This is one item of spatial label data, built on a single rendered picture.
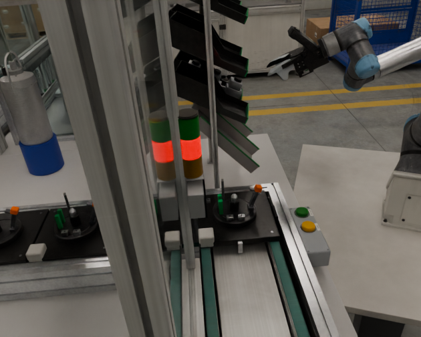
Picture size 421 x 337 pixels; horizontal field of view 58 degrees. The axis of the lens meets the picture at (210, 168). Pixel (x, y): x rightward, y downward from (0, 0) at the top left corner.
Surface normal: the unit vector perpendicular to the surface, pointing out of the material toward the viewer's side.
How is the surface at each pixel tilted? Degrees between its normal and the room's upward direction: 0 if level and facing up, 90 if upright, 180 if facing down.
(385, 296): 0
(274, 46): 90
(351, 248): 0
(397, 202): 90
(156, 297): 90
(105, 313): 0
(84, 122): 90
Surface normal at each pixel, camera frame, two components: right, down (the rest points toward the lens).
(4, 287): 0.07, 0.53
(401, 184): -0.39, 0.51
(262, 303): -0.06, -0.85
